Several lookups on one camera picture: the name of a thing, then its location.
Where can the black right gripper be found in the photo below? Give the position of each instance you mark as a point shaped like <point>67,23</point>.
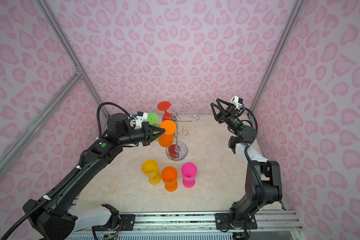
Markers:
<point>230,117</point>

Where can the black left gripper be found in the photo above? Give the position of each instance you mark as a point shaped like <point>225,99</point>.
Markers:
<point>148,130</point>

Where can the orange front wine glass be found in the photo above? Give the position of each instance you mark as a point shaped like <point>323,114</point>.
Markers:
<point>166,140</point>

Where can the orange wine glass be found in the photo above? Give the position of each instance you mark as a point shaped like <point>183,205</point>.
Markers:
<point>166,140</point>
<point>169,176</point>

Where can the green plastic wine glass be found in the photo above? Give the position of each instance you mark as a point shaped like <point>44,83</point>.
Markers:
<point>152,119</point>

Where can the red plastic wine glass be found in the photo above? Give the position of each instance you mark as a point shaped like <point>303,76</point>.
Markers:
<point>164,107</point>

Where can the yellow plastic wine glass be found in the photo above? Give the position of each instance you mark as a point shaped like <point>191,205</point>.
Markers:
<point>151,170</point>

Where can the orange back wine glass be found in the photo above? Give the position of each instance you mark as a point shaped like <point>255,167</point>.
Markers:
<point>169,176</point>

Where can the pink plastic wine glass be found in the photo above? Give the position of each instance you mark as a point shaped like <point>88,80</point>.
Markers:
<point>189,172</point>

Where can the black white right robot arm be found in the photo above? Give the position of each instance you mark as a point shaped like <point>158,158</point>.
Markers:
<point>263,177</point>

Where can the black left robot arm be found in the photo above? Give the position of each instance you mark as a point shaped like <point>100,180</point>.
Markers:
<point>50,214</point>

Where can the chrome wine glass rack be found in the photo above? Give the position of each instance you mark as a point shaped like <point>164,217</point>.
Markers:
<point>178,150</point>

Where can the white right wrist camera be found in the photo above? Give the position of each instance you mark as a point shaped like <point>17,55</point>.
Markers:
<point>238,103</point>

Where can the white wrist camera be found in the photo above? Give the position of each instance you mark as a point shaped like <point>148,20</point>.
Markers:
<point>139,118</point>
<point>238,103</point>

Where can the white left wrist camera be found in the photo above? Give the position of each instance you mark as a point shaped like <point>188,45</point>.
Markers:
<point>139,118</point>

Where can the aluminium frame post left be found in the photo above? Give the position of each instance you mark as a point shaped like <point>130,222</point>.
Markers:
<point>67,46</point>

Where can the aluminium frame post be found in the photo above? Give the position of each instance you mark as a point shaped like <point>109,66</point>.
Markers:
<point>292,19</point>
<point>67,46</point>

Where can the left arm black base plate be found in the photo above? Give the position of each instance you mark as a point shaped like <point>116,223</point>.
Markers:
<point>128,222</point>

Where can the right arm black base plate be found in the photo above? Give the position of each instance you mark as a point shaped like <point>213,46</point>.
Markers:
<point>223,222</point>

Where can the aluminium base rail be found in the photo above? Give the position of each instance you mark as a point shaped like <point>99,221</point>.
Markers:
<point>272,225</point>

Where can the aluminium frame post right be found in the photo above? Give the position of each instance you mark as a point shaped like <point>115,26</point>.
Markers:
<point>292,19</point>

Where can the aluminium diagonal frame bar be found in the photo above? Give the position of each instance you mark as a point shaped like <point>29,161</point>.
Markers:
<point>8,159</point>

